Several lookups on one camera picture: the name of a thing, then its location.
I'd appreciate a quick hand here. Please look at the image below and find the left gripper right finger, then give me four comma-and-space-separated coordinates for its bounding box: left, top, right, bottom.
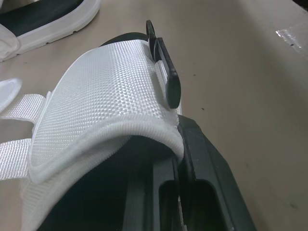
177, 115, 257, 231

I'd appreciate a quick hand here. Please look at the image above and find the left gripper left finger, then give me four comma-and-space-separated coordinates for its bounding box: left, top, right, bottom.
125, 154, 180, 231

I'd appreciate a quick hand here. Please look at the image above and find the clear tape strip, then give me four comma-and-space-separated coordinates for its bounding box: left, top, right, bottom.
275, 28, 308, 50

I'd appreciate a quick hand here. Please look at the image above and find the white sandal with black footbed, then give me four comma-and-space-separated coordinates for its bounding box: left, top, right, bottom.
0, 0, 102, 62
0, 20, 193, 231

